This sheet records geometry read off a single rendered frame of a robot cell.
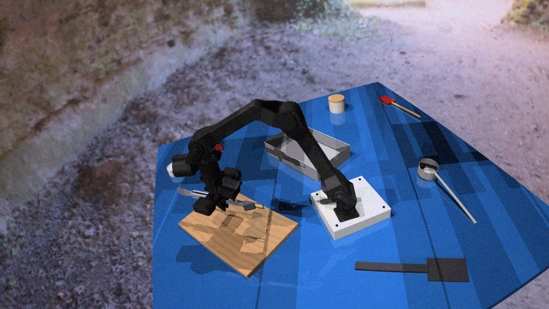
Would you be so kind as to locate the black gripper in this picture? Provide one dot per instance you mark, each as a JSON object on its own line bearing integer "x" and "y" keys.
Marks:
{"x": 207, "y": 205}

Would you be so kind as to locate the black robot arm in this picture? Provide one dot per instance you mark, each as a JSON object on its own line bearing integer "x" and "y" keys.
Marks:
{"x": 289, "y": 118}

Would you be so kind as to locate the red spatula with wooden handle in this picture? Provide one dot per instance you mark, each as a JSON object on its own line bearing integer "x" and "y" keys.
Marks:
{"x": 388, "y": 100}

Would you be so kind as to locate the light brown wooden board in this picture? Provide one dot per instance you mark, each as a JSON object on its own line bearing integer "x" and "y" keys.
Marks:
{"x": 243, "y": 239}

